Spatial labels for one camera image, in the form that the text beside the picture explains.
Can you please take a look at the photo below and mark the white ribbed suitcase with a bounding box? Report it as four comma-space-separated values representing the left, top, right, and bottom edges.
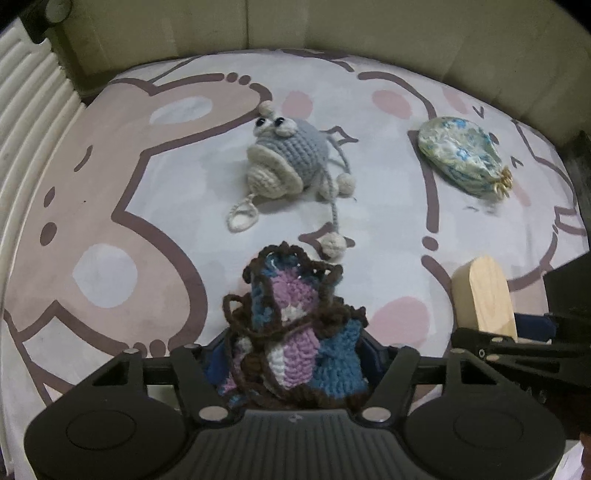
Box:
0, 0, 87, 260

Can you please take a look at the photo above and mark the brown purple blue crochet piece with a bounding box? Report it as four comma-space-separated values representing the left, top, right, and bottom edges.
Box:
222, 240, 370, 412

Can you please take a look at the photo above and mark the floral drawstring pouch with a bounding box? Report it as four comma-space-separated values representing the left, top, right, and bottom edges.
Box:
416, 116, 513, 200

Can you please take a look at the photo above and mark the oval wooden block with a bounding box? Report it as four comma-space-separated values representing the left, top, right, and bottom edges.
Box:
451, 256, 518, 345

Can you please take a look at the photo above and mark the cartoon bear printed blanket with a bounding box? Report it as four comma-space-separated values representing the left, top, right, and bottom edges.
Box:
0, 48, 590, 464

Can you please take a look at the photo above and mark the cream cabinet door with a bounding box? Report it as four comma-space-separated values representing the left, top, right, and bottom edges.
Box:
455, 0, 591, 149
245, 0, 467, 81
59, 0, 250, 94

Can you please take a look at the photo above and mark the grey crochet fish toy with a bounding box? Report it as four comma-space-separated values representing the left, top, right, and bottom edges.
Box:
226, 101, 358, 260

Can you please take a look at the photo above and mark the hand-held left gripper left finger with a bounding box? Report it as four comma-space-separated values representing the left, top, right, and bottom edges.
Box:
89, 329, 238, 424

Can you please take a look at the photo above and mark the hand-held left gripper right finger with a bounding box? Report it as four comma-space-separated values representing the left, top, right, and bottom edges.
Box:
355, 334, 501, 424

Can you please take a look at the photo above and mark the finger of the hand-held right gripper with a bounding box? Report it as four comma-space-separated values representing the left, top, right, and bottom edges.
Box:
450, 326, 591, 371
513, 309, 591, 344

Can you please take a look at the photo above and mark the cream cabinet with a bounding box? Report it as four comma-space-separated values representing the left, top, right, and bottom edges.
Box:
58, 0, 591, 149

